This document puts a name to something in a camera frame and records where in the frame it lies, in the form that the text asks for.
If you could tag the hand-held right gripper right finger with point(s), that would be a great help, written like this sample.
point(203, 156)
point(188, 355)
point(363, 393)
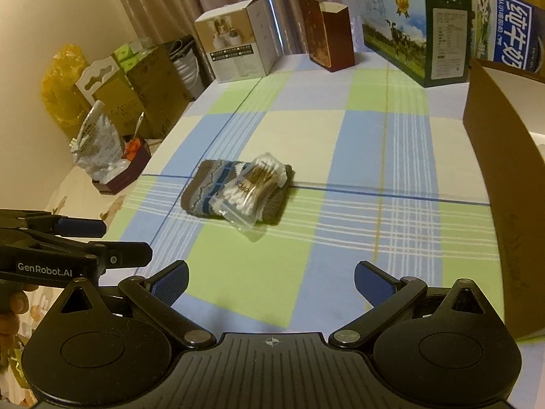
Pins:
point(374, 283)

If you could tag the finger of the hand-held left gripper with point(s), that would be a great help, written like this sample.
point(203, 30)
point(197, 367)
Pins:
point(81, 226)
point(127, 254)

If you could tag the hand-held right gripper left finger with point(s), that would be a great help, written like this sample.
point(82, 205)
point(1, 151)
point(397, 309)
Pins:
point(170, 282)

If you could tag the person's left hand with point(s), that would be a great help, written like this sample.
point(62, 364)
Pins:
point(15, 311)

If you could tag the orange item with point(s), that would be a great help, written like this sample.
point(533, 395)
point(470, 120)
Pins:
point(133, 147)

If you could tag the bag of cotton swabs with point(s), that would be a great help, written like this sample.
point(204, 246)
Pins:
point(200, 191)

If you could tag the metal spoon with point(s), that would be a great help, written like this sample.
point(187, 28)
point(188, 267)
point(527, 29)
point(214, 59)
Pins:
point(139, 125)

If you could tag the cotton swab bag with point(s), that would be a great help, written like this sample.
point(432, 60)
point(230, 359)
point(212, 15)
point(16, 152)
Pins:
point(247, 191)

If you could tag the checked bedsheet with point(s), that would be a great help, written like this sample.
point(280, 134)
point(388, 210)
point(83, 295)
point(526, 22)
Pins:
point(362, 157)

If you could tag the yellow plastic bag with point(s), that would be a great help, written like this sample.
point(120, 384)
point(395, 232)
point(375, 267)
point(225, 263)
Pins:
point(59, 89)

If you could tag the plain brown cardboard box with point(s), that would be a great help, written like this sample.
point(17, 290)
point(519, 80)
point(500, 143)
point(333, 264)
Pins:
point(157, 85)

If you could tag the green tissue pack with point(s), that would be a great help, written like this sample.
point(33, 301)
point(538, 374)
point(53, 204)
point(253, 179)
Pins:
point(134, 53)

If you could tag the white paper bag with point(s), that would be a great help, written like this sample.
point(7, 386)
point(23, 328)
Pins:
point(189, 72)

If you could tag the white product box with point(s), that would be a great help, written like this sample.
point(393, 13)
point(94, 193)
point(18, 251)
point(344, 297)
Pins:
point(238, 47)

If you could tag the dark brown open box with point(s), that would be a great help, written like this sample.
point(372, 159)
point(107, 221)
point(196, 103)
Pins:
point(330, 34)

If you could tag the green blue milk carton case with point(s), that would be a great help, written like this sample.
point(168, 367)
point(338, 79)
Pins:
point(400, 30)

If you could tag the blue white milk carton case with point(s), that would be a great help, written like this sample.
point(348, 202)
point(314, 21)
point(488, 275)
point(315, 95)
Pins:
point(506, 21)

